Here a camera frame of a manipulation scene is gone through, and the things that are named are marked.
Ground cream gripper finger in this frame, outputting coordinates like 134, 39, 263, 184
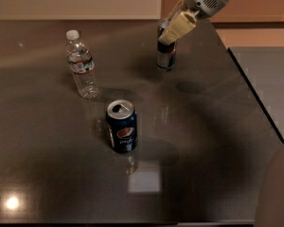
158, 9, 199, 45
167, 0, 186, 24

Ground Red Bull can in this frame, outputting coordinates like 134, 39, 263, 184
156, 19, 176, 71

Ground blue Pepsi can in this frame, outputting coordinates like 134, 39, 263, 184
106, 99, 137, 153

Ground grey side table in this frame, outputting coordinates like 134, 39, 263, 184
228, 46, 284, 142

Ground clear plastic water bottle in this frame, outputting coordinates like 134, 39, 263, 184
65, 30, 99, 99

